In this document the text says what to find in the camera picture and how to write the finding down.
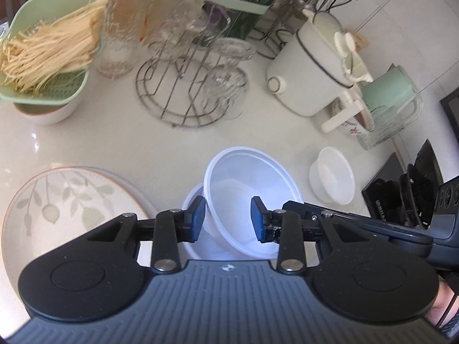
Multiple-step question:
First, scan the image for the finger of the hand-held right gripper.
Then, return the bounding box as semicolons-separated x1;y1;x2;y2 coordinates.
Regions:
282;201;434;257

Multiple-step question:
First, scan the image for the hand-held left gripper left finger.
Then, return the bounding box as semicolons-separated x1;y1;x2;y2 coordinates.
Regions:
87;195;208;273

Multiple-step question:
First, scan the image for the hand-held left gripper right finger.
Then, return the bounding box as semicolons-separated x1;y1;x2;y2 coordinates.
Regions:
249;196;361;273

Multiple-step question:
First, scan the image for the white plastic bowl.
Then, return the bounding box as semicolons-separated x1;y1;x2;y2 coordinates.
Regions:
180;182;252;261
309;146;355;203
203;146;304;260

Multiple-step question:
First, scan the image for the floral ceramic bowl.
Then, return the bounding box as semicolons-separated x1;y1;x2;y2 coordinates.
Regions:
1;168;151;269

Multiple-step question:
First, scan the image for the person's right forearm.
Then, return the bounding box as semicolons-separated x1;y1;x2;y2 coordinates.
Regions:
428;281;459;330

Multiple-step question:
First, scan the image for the black flat board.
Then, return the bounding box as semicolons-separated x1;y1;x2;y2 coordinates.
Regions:
362;152;409;223

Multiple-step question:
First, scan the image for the black knife block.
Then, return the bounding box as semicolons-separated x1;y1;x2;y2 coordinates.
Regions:
405;139;445;228

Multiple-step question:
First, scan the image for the textured clear glass jug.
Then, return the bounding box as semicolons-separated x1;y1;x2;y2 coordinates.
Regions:
357;107;413;151

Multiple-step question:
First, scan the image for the floral ceramic mug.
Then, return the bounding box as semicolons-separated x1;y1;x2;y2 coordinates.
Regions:
332;97;375;137

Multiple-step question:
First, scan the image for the black framed panel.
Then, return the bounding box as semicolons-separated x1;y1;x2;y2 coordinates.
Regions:
440;87;459;137

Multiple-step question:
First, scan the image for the green plastic pitcher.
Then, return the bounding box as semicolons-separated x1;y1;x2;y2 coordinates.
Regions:
360;65;424;130

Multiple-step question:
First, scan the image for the clear patterned glass cup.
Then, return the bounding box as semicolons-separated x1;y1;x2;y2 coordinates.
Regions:
147;0;212;58
204;39;256;115

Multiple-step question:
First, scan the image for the white electric cooking pot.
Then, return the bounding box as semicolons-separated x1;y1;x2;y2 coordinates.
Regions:
266;9;372;133

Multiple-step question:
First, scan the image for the white pink-rimmed basin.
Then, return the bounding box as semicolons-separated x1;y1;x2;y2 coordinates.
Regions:
13;95;83;125

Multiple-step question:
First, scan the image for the green plastic colander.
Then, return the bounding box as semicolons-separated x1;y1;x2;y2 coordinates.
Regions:
0;0;108;104

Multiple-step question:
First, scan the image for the red-lidded clear jar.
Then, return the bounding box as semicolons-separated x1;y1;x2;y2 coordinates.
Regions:
95;0;162;78

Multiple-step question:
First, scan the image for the green chopstick holder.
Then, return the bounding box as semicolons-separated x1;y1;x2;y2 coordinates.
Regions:
202;0;275;40

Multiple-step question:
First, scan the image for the bundle of dried noodles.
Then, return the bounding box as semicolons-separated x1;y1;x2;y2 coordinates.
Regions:
0;0;108;92

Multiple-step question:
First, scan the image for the thin black cable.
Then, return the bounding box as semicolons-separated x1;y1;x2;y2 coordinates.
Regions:
434;287;459;330

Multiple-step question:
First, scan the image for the metal wire cup rack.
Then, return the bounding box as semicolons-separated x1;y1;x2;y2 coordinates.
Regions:
135;25;250;128

